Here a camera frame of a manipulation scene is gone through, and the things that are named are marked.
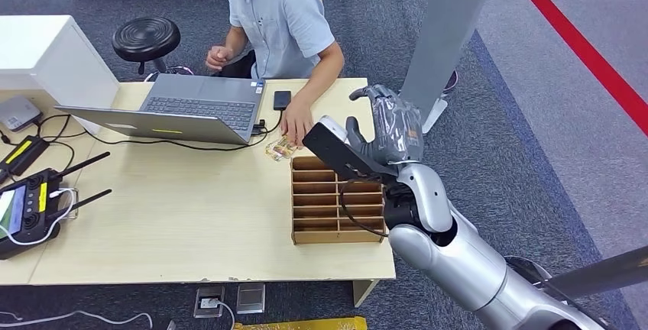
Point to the person's right hand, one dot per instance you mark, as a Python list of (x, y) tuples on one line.
[(218, 58)]

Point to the person's left hand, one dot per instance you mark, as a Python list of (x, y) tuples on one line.
[(296, 120)]

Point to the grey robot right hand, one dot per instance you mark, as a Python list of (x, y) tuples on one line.
[(397, 130)]

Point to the patterned card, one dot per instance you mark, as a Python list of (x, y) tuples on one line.
[(278, 150)]

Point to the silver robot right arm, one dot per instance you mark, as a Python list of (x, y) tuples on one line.
[(465, 262)]

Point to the person's right forearm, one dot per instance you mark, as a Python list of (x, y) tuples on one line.
[(237, 44)]

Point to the person's left forearm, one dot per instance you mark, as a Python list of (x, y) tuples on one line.
[(324, 74)]

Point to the person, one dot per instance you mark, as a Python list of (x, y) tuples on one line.
[(281, 19)]

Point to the wooden card organizer box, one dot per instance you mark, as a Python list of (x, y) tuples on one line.
[(314, 201)]

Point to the black phone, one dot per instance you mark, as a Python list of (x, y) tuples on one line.
[(282, 100)]

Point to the grey laptop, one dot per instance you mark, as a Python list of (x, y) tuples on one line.
[(202, 107)]

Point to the black round stool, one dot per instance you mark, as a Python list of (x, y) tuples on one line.
[(146, 38)]

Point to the grey floor kiosk stand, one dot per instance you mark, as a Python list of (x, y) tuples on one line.
[(445, 39)]

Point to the white cabinet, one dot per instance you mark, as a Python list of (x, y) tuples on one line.
[(40, 49)]

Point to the metal floor cover plate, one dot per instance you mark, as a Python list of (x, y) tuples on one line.
[(250, 298)]

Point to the floor socket box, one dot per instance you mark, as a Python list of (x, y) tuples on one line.
[(208, 301)]

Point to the red barrier belt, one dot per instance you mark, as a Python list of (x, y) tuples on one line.
[(582, 44)]

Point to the yellow flat object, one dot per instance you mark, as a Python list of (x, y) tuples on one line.
[(303, 324)]

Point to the grey flat router box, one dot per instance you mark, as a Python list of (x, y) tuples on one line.
[(17, 112)]

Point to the black battery yellow label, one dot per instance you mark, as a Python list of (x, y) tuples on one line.
[(23, 155)]

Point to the black remote controller with antennas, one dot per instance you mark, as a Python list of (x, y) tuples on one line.
[(35, 206)]

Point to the dark grey metal bar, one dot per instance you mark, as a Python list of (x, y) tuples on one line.
[(607, 269)]

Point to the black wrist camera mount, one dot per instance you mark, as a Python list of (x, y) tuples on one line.
[(334, 150)]

